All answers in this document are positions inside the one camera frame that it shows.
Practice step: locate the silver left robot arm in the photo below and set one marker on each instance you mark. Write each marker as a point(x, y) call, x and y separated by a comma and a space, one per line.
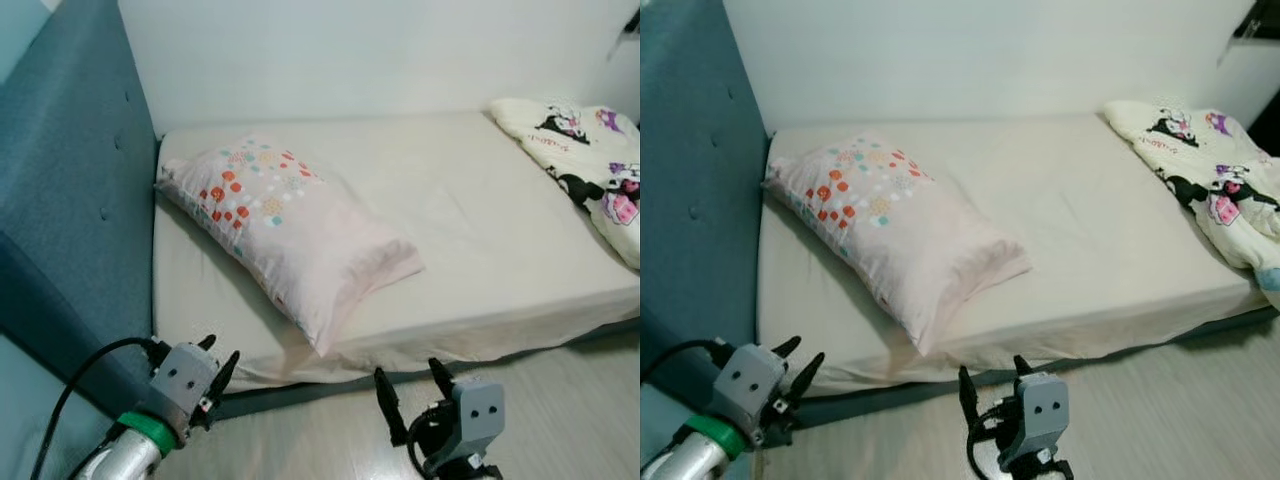
point(690, 460)
point(120, 455)

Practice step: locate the mattress with beige sheet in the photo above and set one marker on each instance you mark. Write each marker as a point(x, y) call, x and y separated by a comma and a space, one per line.
point(1100, 240)
point(480, 240)

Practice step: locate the black wardrobe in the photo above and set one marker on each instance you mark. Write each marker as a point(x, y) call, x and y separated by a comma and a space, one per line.
point(1265, 125)

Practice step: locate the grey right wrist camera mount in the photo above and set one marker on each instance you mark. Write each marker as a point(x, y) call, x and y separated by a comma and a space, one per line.
point(475, 415)
point(1040, 415)

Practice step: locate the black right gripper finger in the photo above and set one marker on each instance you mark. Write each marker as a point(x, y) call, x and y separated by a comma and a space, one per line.
point(1023, 366)
point(390, 405)
point(444, 378)
point(968, 395)

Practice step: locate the pink floral pillow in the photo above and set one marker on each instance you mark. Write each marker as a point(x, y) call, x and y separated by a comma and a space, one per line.
point(290, 225)
point(900, 225)

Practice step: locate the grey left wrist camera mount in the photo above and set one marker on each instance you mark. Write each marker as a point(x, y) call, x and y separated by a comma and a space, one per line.
point(750, 385)
point(185, 375)

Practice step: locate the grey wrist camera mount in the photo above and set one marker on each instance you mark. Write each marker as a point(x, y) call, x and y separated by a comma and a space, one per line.
point(185, 375)
point(1040, 415)
point(750, 385)
point(475, 415)

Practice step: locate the cream cartoon print blanket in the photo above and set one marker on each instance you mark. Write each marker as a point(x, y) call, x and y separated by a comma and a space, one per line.
point(1210, 170)
point(590, 170)

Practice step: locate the blue-grey upholstered headboard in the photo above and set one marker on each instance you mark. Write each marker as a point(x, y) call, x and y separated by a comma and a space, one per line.
point(700, 180)
point(70, 180)

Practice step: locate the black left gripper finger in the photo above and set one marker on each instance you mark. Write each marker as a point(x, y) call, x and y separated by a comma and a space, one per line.
point(788, 346)
point(207, 343)
point(225, 375)
point(805, 378)

